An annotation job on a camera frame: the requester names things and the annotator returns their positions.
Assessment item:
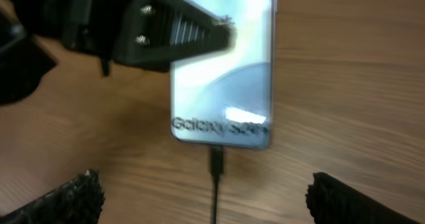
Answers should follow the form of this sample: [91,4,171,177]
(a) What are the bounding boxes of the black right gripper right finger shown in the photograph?
[305,172,418,224]

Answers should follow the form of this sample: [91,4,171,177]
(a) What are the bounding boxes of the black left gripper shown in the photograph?
[57,0,234,76]

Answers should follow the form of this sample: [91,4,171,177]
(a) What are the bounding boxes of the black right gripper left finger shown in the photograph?
[1,169,106,224]

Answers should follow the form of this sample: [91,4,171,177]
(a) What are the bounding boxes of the Samsung Galaxy smartphone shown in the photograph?
[171,0,277,148]

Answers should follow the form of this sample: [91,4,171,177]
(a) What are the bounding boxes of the black USB charging cable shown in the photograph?
[207,144,226,224]

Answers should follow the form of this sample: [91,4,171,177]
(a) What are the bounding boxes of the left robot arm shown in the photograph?
[1,0,234,105]

